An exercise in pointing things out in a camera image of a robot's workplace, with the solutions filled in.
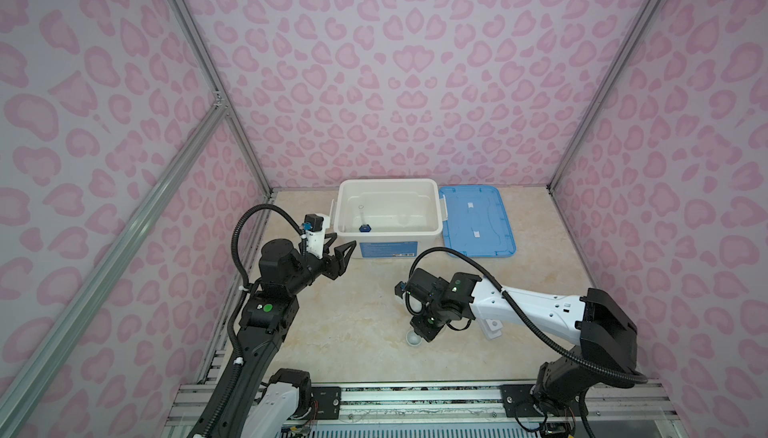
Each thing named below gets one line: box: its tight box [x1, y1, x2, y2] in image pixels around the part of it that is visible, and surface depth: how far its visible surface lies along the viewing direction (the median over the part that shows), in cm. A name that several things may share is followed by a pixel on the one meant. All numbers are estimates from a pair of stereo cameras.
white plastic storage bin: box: [329, 178, 448, 259], surface depth 100 cm
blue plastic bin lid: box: [440, 185, 517, 258], surface depth 111 cm
